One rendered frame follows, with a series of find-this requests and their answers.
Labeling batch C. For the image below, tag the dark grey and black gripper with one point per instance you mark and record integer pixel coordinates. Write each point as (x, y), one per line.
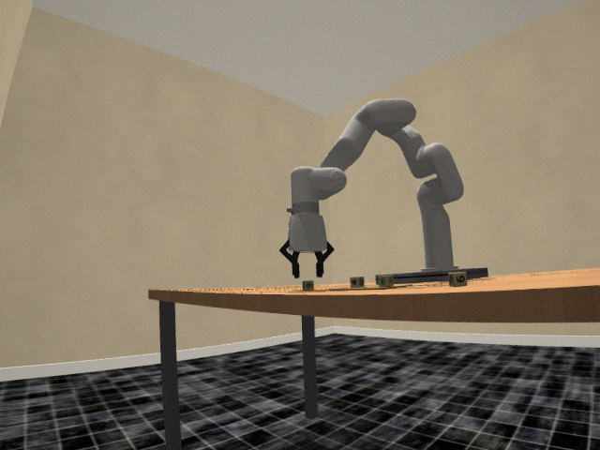
(306, 233)

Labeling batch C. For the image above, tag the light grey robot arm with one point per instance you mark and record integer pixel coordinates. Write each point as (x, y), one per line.
(309, 186)

